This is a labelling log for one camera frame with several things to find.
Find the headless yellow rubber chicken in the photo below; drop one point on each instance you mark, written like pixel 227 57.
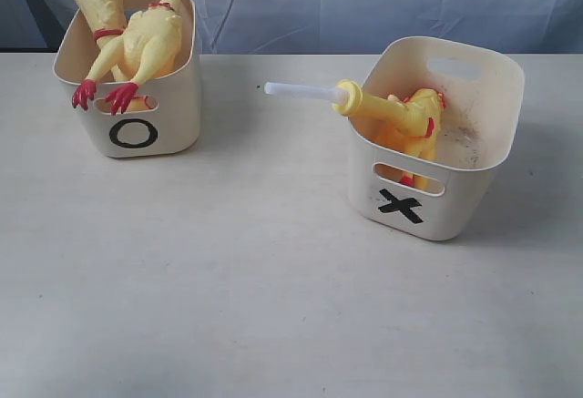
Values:
pixel 423 143

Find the cream bin marked O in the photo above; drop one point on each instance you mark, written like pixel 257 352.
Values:
pixel 172 125

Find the blue backdrop curtain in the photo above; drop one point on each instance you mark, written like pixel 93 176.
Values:
pixel 369 26

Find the cream bin marked X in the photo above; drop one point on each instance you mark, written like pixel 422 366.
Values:
pixel 435 199

